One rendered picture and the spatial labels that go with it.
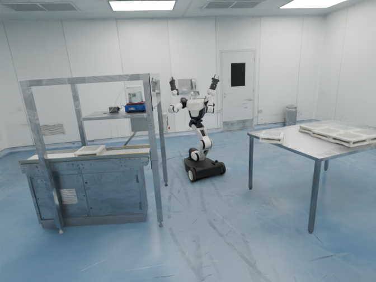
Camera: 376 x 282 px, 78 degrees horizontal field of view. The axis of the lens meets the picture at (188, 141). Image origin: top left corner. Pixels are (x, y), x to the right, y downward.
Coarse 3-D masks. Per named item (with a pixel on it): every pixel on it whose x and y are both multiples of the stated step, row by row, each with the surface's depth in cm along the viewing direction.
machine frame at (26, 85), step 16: (32, 80) 208; (48, 80) 208; (64, 80) 209; (80, 80) 209; (96, 80) 209; (112, 80) 210; (128, 80) 210; (144, 80) 211; (32, 96) 216; (144, 96) 215; (32, 112) 216; (80, 112) 314; (160, 112) 316; (32, 128) 220; (80, 128) 319; (160, 128) 322; (48, 160) 235; (48, 176) 234; (48, 192) 239; (160, 192) 243; (160, 208) 248; (160, 224) 255
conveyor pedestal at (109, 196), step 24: (120, 168) 245; (72, 192) 252; (96, 192) 253; (120, 192) 254; (144, 192) 263; (48, 216) 259; (72, 216) 260; (96, 216) 261; (120, 216) 261; (144, 216) 262
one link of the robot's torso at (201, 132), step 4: (192, 124) 369; (192, 128) 369; (196, 128) 360; (200, 128) 362; (204, 128) 363; (196, 132) 362; (200, 132) 356; (204, 132) 363; (200, 136) 357; (204, 136) 361; (200, 140) 355; (204, 140) 350; (208, 140) 351; (204, 144) 347; (208, 144) 350; (204, 148) 352
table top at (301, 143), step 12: (324, 120) 348; (336, 120) 343; (252, 132) 305; (288, 132) 295; (300, 132) 292; (276, 144) 255; (288, 144) 248; (300, 144) 246; (312, 144) 243; (324, 144) 241; (336, 144) 239; (372, 144) 233; (312, 156) 212; (324, 156) 210; (336, 156) 213
